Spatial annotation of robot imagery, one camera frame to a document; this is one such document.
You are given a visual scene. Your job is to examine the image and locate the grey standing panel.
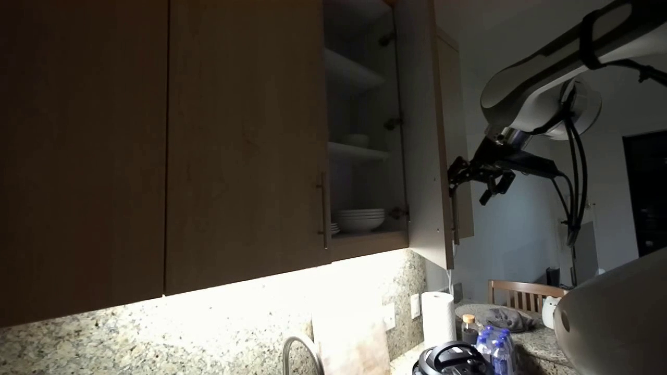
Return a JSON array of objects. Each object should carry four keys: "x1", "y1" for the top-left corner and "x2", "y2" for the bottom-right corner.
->
[{"x1": 568, "y1": 220, "x2": 599, "y2": 274}]

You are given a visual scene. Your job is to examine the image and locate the dark glass door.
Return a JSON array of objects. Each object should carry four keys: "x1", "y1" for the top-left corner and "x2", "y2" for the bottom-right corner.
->
[{"x1": 621, "y1": 132, "x2": 667, "y2": 258}]

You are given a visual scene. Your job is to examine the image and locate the small white bowl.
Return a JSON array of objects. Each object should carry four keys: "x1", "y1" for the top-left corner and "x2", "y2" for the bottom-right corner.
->
[{"x1": 342, "y1": 132, "x2": 371, "y2": 149}]

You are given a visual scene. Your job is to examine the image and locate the black looped wrist cable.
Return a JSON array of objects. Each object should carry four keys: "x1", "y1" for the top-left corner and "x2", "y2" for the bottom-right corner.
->
[{"x1": 550, "y1": 79, "x2": 591, "y2": 241}]

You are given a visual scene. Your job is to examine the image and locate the chrome faucet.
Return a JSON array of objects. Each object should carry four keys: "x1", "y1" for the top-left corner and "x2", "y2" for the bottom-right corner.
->
[{"x1": 279, "y1": 333, "x2": 323, "y2": 375}]

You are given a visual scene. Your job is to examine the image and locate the wooden cutting board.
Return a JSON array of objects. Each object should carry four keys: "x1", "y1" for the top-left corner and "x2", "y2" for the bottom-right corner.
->
[{"x1": 308, "y1": 318, "x2": 392, "y2": 375}]

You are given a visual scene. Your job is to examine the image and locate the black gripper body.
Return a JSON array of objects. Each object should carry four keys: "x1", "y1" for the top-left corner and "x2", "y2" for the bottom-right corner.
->
[{"x1": 474, "y1": 136, "x2": 529, "y2": 180}]

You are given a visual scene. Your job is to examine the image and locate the white paper towel roll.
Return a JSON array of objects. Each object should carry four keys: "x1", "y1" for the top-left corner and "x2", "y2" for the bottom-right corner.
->
[{"x1": 418, "y1": 289, "x2": 456, "y2": 348}]

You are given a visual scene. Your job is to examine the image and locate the small spice jar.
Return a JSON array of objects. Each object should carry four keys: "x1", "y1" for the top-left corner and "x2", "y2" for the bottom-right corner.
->
[{"x1": 459, "y1": 313, "x2": 480, "y2": 343}]

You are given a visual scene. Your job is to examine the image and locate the wooden slat chair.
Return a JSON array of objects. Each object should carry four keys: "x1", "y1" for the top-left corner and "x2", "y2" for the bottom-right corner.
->
[{"x1": 486, "y1": 278, "x2": 572, "y2": 320}]

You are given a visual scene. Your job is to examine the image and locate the black pressure cooker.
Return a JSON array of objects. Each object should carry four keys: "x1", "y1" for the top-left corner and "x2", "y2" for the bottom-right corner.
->
[{"x1": 408, "y1": 340, "x2": 494, "y2": 375}]

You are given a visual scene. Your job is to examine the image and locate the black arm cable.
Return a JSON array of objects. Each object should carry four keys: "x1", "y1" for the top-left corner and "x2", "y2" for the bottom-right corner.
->
[{"x1": 611, "y1": 59, "x2": 667, "y2": 89}]

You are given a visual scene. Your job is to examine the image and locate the clear plastic water bottle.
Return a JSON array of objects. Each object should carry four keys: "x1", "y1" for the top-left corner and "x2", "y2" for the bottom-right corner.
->
[
  {"x1": 476, "y1": 322, "x2": 499, "y2": 365},
  {"x1": 489, "y1": 327, "x2": 517, "y2": 375}
]

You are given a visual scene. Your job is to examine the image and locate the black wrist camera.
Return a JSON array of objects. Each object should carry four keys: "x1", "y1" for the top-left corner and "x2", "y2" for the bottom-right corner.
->
[{"x1": 523, "y1": 152, "x2": 561, "y2": 177}]

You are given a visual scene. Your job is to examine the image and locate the large white bowl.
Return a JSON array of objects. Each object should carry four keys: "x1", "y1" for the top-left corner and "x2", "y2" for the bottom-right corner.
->
[{"x1": 335, "y1": 206, "x2": 388, "y2": 236}]

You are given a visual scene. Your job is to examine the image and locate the wooden cabinet box with shelves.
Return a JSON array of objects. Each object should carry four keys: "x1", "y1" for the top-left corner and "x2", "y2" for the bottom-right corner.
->
[{"x1": 320, "y1": 0, "x2": 412, "y2": 263}]

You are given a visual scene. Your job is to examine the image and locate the grey fruit bowl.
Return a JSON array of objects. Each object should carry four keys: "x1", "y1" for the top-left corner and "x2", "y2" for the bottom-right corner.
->
[{"x1": 452, "y1": 302, "x2": 538, "y2": 335}]

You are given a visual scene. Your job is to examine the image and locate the white electric kettle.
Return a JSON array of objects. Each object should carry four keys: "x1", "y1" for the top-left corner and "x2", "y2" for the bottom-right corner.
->
[{"x1": 538, "y1": 294, "x2": 562, "y2": 330}]

